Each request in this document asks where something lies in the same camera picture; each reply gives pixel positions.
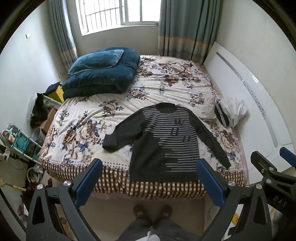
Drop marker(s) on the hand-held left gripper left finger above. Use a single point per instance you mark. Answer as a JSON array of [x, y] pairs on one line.
[[89, 180]]

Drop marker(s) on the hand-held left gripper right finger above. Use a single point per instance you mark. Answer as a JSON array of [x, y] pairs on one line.
[[211, 183]]

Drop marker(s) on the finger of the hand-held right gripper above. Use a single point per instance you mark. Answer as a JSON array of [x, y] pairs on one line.
[[289, 156], [263, 164]]

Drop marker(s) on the dark striped sweater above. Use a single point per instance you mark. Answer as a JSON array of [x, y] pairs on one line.
[[148, 150]]

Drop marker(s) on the person's right shoe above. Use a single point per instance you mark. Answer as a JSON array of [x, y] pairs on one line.
[[166, 211]]

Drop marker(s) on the white round container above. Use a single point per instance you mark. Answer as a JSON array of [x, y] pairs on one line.
[[34, 175]]

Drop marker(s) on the white crumpled cloth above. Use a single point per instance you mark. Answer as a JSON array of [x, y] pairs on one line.
[[237, 111]]

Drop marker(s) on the bed with floral sheet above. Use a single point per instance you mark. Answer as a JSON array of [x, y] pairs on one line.
[[97, 120]]

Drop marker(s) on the dark striped folded garment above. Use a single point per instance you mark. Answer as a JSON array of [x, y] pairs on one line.
[[220, 114]]

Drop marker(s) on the grey bucket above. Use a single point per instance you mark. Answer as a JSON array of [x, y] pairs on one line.
[[38, 135]]

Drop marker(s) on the person's grey pants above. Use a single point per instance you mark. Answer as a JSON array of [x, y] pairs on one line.
[[161, 229]]

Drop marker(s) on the cardboard box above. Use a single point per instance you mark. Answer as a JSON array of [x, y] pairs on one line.
[[48, 119]]

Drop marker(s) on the teal rack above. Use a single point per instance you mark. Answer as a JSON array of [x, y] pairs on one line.
[[23, 148]]

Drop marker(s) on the yellow broom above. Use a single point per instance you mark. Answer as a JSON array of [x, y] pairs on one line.
[[13, 185]]

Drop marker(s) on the black cloth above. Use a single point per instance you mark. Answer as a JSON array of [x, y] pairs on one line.
[[39, 109]]

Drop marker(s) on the white headboard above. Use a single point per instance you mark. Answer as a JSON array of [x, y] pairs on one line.
[[249, 76]]

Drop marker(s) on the yellow box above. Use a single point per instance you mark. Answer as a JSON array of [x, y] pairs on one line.
[[57, 93]]

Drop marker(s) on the black hat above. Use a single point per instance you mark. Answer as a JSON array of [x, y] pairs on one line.
[[52, 87]]

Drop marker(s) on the folded teal quilt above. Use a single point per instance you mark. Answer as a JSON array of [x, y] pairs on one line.
[[104, 78]]

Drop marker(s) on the teal pillow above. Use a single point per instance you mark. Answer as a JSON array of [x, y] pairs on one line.
[[94, 61]]

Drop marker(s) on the grey-green curtain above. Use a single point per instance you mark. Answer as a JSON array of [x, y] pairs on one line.
[[63, 34], [187, 30]]

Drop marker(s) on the barred window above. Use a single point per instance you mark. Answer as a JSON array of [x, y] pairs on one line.
[[115, 14]]

